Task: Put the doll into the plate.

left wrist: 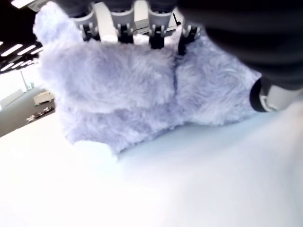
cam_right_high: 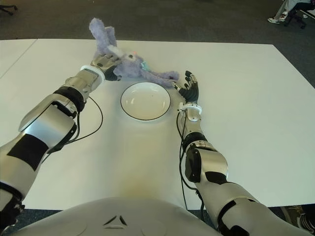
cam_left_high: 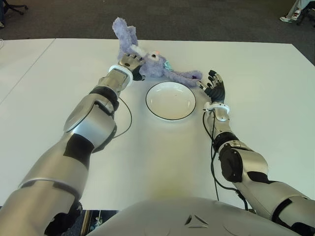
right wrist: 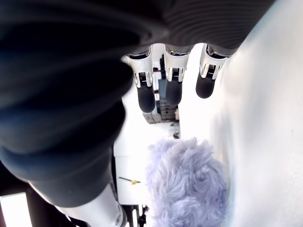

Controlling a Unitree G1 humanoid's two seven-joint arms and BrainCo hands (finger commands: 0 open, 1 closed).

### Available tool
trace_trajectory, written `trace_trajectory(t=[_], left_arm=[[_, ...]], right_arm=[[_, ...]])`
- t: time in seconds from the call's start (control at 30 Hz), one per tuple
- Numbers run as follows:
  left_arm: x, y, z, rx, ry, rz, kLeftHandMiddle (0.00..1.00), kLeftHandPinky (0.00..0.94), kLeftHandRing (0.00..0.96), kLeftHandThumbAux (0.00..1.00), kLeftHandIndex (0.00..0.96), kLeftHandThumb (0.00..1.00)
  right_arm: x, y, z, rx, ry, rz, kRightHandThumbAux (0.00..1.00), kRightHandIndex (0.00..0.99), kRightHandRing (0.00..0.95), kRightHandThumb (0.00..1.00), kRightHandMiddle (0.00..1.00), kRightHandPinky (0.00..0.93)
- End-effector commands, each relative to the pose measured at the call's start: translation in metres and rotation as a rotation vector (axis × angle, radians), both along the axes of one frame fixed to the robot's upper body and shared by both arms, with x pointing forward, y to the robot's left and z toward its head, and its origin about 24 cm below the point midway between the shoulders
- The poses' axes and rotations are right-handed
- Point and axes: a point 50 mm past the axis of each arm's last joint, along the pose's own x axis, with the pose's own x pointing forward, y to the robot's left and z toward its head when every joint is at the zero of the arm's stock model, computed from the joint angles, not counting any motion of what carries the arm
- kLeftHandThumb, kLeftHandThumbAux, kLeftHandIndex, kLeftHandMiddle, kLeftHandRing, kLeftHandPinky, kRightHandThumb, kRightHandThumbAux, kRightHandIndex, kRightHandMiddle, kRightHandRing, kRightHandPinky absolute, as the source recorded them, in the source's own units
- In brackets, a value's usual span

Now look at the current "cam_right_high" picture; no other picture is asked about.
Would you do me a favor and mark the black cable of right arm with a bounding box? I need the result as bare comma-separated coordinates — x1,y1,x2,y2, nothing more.
176,110,206,219

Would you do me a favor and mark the purple plush bunny doll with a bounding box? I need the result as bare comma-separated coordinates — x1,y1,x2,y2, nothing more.
89,17,180,89

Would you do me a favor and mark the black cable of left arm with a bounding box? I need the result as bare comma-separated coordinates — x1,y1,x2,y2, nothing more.
46,96,103,154

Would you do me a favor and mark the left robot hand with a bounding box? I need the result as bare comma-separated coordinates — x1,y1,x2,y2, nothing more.
90,54,123,82

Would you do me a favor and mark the white plate with black rim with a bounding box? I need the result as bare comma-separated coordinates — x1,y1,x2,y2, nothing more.
120,82,172,121

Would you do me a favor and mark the dark patterned sneaker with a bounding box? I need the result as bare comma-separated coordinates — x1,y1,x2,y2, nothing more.
280,204,315,234

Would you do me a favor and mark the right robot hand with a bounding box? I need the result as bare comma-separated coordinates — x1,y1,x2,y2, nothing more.
172,70,200,105

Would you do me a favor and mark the silver robot torso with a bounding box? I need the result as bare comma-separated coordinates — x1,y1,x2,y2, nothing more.
14,196,222,236

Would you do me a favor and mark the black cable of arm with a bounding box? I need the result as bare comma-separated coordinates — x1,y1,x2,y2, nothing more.
46,96,103,154
176,110,206,219

